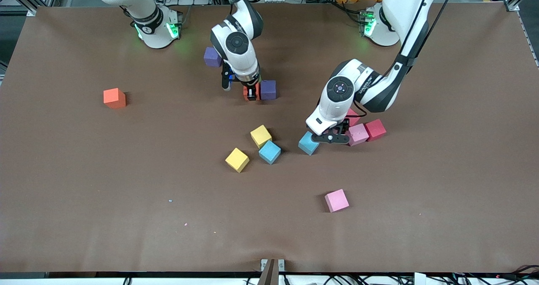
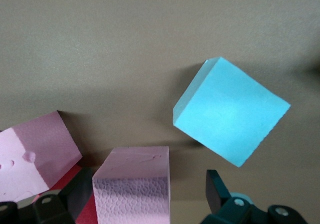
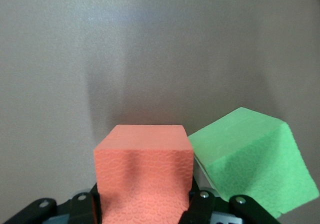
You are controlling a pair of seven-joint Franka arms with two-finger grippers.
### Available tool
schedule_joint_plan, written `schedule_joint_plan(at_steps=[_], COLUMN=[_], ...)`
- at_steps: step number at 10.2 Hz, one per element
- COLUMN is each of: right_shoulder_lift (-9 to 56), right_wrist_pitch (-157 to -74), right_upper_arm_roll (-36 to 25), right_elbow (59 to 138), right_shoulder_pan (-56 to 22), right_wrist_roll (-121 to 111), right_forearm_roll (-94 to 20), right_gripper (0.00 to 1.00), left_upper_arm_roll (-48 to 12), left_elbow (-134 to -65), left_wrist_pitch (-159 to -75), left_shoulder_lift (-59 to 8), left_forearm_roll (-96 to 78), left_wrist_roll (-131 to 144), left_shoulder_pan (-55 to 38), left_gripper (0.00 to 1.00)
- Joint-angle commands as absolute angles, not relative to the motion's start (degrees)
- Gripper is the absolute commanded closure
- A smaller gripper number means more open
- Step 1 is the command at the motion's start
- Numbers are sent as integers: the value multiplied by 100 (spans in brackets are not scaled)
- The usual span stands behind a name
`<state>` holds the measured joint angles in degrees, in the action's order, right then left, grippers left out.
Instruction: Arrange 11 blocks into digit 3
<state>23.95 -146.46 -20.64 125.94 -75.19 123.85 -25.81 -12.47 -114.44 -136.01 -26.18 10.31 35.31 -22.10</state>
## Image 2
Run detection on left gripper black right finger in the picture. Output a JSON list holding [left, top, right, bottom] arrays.
[[201, 169, 308, 224]]

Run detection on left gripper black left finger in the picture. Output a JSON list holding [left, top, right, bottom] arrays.
[[0, 168, 94, 224]]

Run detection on red foam cube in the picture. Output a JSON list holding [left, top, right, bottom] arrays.
[[37, 164, 98, 224]]

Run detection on dented pink foam cube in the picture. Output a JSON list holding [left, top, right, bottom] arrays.
[[0, 110, 83, 202]]

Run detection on blue foam cube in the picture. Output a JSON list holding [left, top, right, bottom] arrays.
[[172, 56, 292, 168]]

